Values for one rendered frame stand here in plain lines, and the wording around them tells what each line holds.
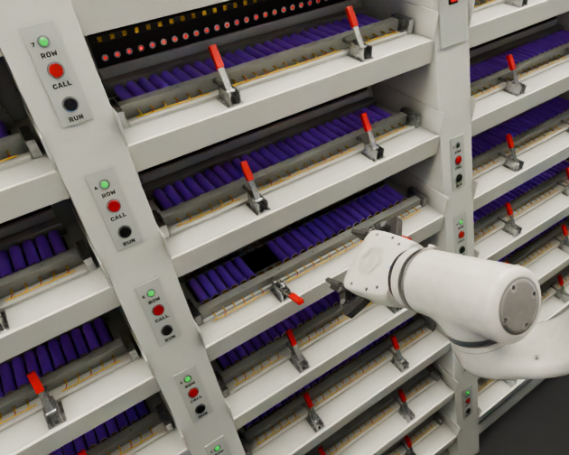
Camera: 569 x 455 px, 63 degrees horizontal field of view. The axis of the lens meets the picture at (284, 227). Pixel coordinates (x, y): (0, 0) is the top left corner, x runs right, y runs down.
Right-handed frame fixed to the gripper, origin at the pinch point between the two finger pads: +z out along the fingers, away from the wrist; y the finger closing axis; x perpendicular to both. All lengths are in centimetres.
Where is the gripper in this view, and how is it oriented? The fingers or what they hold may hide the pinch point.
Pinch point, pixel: (348, 259)
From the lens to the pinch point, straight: 76.9
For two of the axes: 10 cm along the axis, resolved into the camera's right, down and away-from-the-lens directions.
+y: -4.8, 8.7, -1.4
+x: 7.6, 4.9, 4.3
